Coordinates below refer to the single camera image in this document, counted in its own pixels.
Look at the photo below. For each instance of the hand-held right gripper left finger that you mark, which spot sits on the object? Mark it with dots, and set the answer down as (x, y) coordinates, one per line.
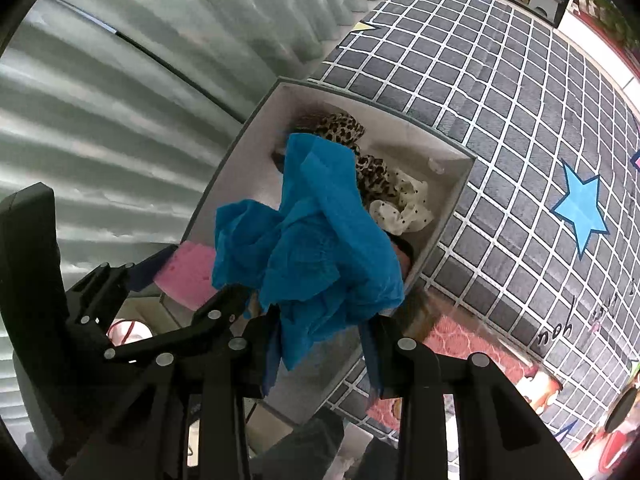
(270, 370)

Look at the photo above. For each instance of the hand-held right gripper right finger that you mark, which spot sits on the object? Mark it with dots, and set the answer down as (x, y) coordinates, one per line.
(374, 370)

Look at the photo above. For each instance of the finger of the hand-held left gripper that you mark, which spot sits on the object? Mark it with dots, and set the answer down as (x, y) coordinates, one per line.
(150, 267)
(200, 322)

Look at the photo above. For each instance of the pink sock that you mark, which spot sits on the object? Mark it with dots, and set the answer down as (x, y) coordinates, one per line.
(187, 277)

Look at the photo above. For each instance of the blue crinkled cloth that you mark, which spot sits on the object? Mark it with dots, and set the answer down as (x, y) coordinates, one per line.
(310, 260)

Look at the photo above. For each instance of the white polka-dot scrunchie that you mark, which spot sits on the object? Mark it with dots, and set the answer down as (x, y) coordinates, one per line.
(407, 205)

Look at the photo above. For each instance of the leopard print scrunchie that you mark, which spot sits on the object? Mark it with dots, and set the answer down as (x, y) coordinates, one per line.
(335, 127)

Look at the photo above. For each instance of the white storage box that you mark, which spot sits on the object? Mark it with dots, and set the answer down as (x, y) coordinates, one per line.
(400, 135)

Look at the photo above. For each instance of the person's legs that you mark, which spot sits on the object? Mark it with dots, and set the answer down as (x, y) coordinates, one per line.
(305, 445)

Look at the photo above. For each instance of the pink patterned carton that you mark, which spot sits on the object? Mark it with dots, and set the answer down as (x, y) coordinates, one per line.
(460, 340)

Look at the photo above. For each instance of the red round mat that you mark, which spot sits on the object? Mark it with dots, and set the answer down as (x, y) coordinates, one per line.
(610, 447)

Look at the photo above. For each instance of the black-lidded clear jar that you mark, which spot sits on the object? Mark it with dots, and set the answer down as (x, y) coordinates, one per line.
(625, 410)

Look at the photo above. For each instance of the grey checked star blanket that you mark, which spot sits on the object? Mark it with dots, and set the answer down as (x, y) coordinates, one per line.
(500, 135)

